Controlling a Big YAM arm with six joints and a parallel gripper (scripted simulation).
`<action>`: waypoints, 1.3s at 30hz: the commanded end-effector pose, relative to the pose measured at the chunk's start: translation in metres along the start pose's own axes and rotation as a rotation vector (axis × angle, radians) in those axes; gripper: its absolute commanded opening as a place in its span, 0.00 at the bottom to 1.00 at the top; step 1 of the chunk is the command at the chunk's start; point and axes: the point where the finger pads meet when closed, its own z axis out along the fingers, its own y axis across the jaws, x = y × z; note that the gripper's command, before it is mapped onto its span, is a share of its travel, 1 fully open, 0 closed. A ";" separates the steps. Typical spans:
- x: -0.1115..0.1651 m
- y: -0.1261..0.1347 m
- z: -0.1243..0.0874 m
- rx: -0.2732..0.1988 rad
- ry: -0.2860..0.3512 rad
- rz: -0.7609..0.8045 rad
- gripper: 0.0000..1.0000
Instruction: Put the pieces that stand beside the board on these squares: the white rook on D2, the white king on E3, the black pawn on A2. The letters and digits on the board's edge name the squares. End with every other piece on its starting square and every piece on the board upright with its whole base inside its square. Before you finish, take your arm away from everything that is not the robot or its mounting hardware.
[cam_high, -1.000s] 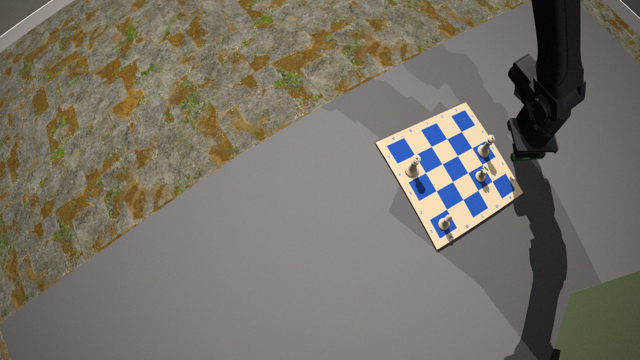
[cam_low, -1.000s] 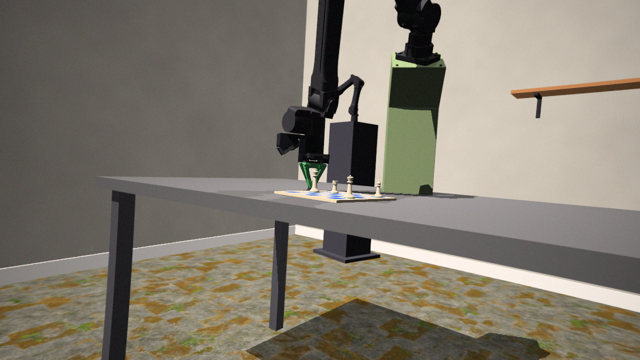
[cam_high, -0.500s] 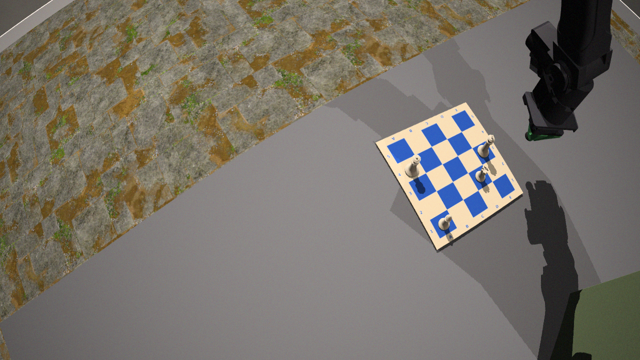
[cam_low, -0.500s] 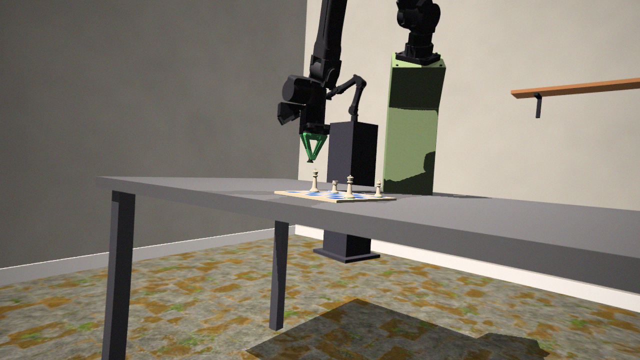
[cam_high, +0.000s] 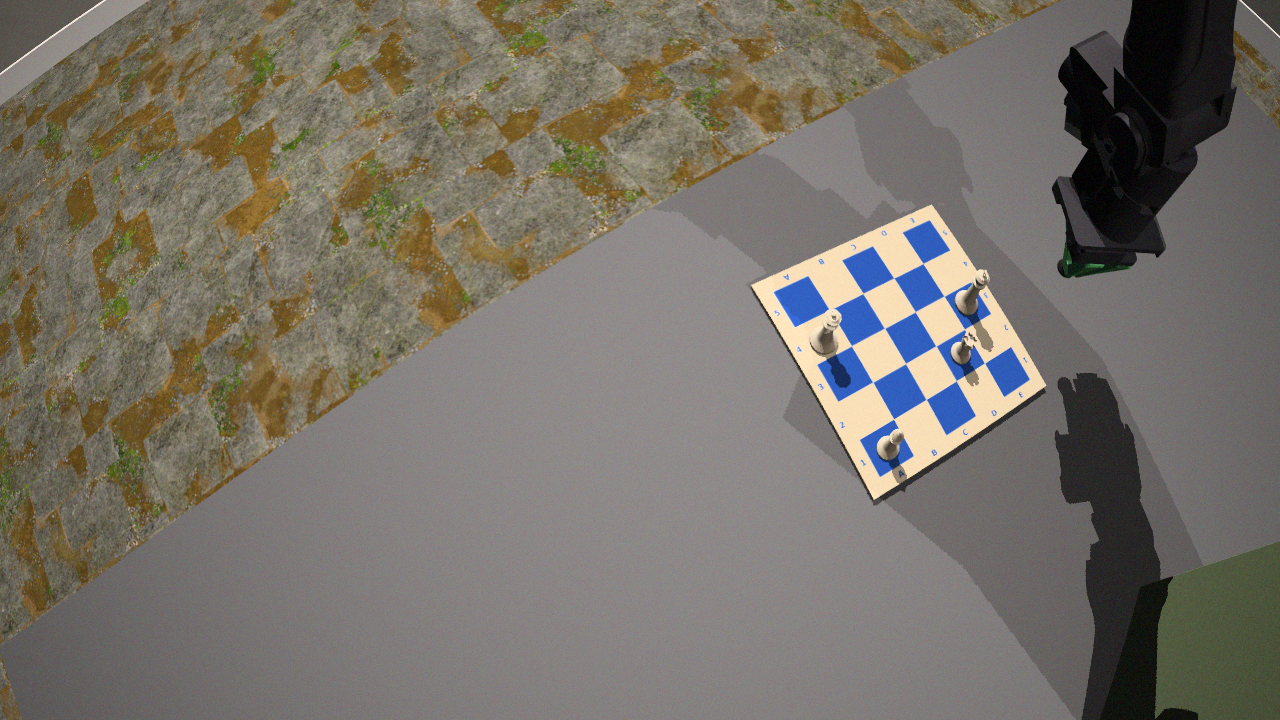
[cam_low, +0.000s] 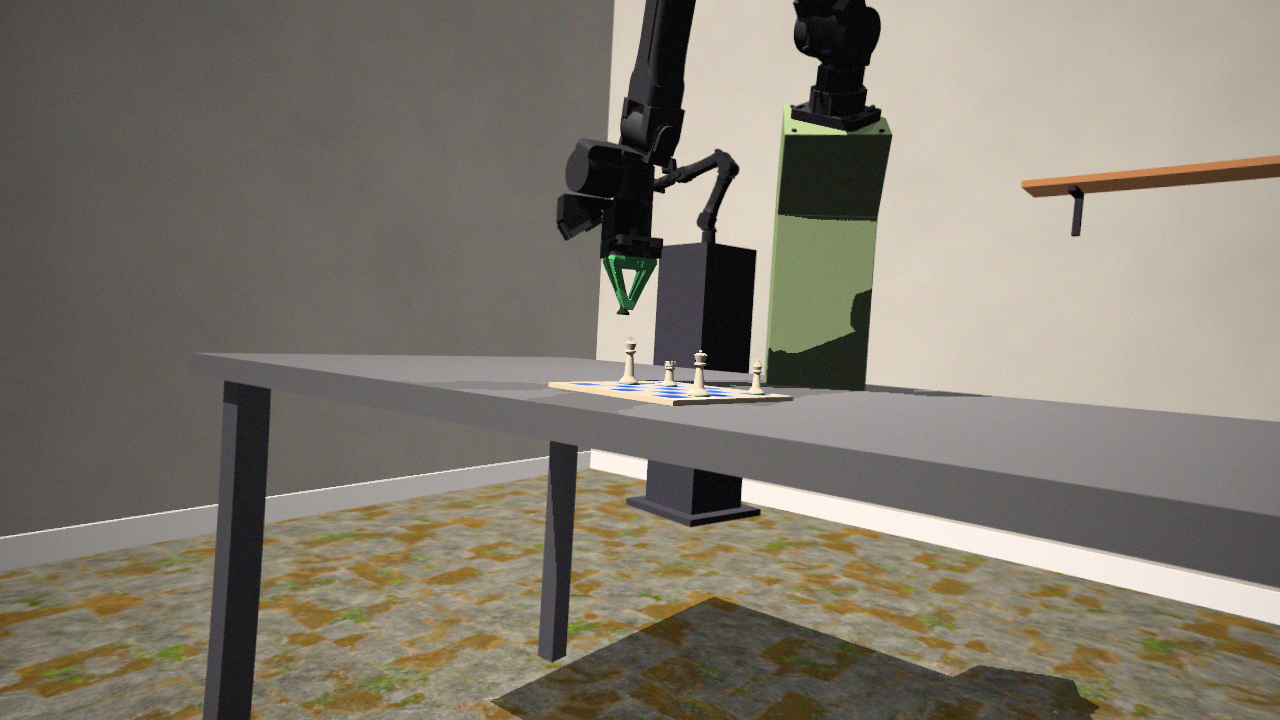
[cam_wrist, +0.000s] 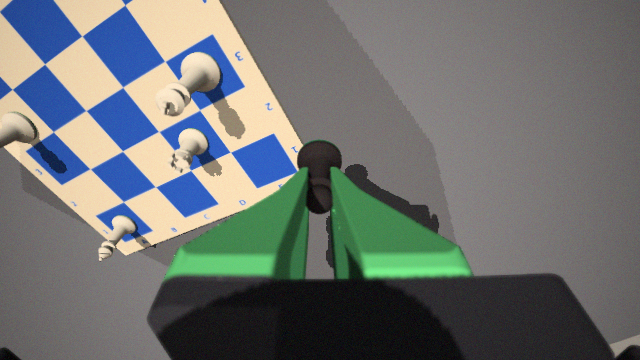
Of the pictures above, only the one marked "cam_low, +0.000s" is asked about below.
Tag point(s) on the blue and cream chessboard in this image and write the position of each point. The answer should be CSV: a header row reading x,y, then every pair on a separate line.
x,y
652,391

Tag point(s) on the white chess king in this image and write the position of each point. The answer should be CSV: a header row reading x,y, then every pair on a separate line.
x,y
629,377

